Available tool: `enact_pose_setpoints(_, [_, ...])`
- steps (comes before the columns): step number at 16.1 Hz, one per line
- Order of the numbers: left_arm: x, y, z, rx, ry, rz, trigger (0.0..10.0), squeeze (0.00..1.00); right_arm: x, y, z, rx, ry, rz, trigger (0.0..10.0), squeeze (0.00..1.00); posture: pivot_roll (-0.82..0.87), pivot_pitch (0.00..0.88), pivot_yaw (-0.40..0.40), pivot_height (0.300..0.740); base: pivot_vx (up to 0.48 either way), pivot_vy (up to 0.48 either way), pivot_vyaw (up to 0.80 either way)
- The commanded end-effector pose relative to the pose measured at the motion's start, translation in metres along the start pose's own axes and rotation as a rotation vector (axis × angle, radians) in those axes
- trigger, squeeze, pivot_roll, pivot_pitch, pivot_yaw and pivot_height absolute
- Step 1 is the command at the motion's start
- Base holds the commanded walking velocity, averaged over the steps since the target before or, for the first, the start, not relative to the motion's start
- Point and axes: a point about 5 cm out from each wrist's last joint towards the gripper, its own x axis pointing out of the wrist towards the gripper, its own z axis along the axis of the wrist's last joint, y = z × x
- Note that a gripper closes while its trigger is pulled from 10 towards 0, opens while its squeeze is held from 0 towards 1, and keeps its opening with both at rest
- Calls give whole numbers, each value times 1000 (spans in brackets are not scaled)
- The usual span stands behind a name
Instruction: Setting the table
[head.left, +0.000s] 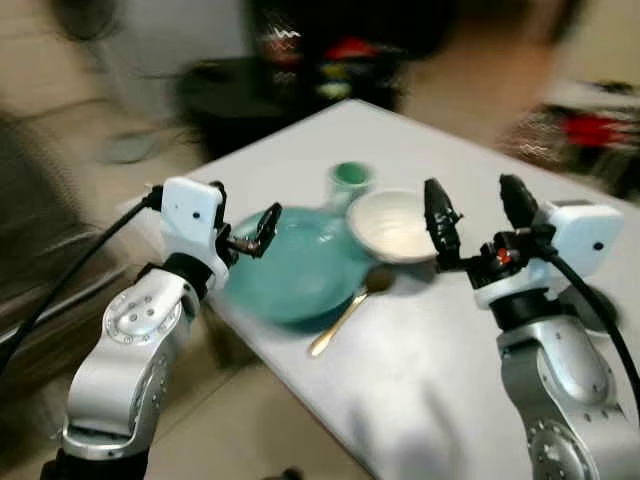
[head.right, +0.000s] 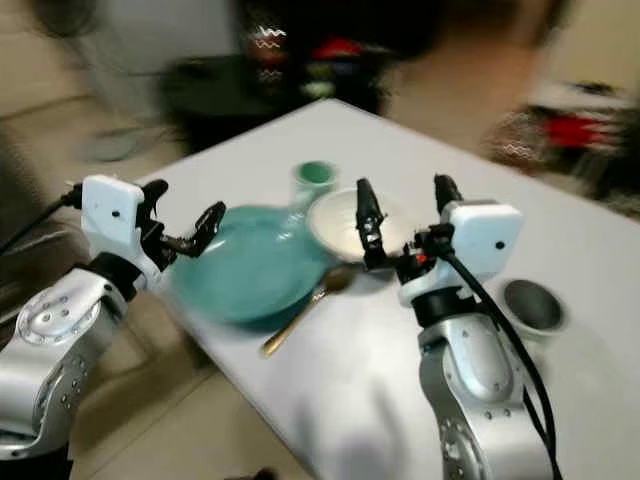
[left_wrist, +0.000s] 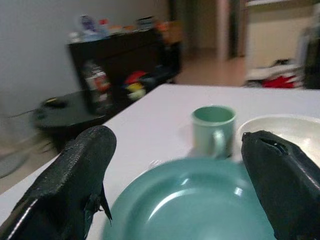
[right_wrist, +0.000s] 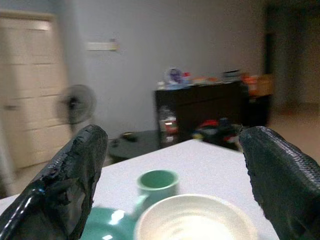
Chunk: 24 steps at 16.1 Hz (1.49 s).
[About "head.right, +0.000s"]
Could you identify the grey dark-lined cup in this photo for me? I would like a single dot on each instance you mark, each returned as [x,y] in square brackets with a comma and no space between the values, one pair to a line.
[535,305]

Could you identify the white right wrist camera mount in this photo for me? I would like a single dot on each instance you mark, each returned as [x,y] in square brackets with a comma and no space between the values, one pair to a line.
[490,235]

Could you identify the red blurred object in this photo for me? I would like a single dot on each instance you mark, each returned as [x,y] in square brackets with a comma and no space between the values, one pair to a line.
[575,130]

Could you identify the teal ceramic plate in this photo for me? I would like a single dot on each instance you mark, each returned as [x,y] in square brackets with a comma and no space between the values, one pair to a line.
[250,270]

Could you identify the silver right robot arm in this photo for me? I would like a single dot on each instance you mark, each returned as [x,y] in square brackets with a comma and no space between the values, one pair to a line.
[480,385]

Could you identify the white ceramic bowl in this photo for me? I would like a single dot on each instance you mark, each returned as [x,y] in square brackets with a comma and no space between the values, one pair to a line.
[335,225]

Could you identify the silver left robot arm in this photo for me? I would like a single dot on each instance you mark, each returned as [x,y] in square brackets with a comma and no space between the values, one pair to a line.
[55,330]

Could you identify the round fan base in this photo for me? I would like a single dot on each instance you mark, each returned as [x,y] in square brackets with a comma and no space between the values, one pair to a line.
[115,146]

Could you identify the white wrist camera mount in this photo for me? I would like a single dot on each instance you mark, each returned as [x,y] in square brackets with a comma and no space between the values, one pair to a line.
[110,215]
[490,235]

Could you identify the teal ceramic cup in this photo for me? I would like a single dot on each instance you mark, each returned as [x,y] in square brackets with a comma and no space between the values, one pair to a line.
[315,177]

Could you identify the dark fan head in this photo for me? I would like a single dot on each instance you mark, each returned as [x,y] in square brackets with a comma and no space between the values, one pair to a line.
[70,14]

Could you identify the gold metal spoon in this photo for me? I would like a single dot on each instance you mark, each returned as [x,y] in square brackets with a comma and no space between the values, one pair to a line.
[300,312]

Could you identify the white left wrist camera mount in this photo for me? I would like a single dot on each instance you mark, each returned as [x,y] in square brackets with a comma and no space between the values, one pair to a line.
[110,215]

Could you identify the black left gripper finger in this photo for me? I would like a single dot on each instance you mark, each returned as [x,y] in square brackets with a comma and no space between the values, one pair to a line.
[210,225]
[156,193]

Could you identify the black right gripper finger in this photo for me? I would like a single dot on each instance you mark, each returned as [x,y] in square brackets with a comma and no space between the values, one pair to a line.
[370,220]
[447,197]

